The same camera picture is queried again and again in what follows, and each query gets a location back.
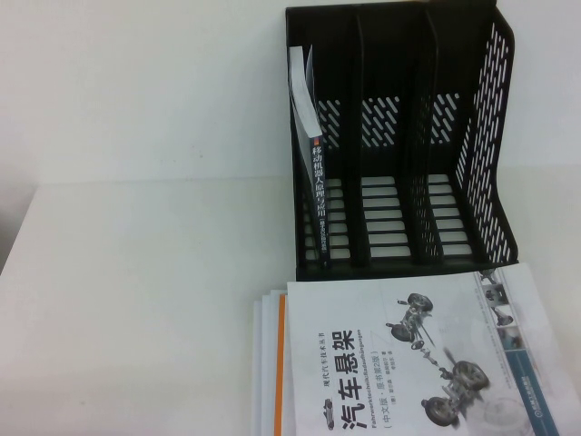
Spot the white car suspension book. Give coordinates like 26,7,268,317
286,261,563,436

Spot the book with orange stripe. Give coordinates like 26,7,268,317
277,293,292,436

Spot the black plastic book stand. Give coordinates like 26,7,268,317
284,5,519,285

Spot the black robotics book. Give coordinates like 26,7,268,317
288,45,333,270

